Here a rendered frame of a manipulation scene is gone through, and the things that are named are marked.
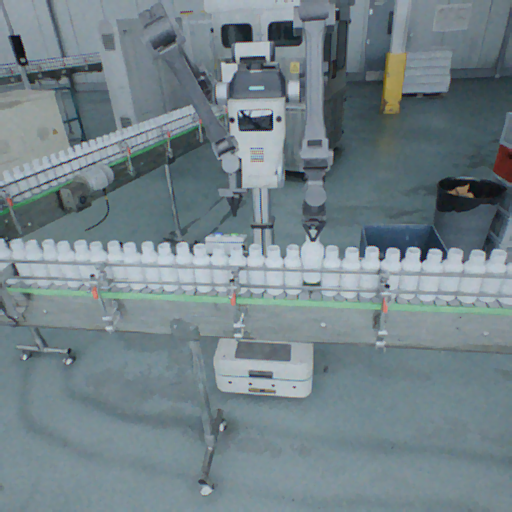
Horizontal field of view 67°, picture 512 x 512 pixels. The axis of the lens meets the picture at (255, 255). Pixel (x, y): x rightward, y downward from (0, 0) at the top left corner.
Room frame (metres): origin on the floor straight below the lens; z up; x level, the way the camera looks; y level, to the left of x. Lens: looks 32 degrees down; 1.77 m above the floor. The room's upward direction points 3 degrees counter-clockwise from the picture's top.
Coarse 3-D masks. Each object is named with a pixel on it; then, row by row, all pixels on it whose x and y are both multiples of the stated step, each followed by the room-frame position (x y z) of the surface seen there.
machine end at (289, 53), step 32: (224, 0) 4.99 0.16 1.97; (256, 0) 4.82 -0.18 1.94; (288, 0) 4.65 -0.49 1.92; (352, 0) 5.79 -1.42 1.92; (224, 32) 5.05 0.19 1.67; (256, 32) 4.86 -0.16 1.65; (288, 32) 4.69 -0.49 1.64; (288, 64) 4.69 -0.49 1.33; (288, 128) 4.70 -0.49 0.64; (288, 160) 4.70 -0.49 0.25
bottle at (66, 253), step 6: (60, 246) 1.13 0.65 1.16; (66, 246) 1.13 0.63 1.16; (60, 252) 1.13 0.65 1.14; (66, 252) 1.13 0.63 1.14; (72, 252) 1.14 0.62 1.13; (60, 258) 1.12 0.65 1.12; (66, 258) 1.12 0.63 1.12; (72, 258) 1.13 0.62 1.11; (60, 264) 1.12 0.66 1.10; (66, 270) 1.11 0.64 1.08; (72, 270) 1.12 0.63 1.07; (78, 270) 1.13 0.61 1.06; (66, 276) 1.12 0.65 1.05; (72, 276) 1.12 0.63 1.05; (78, 276) 1.13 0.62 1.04; (72, 282) 1.11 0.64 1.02; (78, 282) 1.12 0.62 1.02
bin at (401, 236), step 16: (368, 224) 1.56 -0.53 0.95; (384, 224) 1.55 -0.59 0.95; (400, 224) 1.54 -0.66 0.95; (416, 224) 1.53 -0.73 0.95; (368, 240) 1.56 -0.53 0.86; (384, 240) 1.54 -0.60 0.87; (400, 240) 1.53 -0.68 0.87; (416, 240) 1.52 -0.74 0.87; (432, 240) 1.46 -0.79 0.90; (384, 256) 1.54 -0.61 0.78; (400, 256) 1.53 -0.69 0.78; (384, 352) 1.02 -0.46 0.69
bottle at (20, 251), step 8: (16, 240) 1.19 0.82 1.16; (16, 248) 1.16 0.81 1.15; (24, 248) 1.18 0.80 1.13; (16, 256) 1.15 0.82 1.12; (24, 256) 1.16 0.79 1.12; (16, 264) 1.15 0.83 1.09; (24, 264) 1.15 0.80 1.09; (24, 272) 1.15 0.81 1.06; (24, 280) 1.15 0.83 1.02; (32, 280) 1.15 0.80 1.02
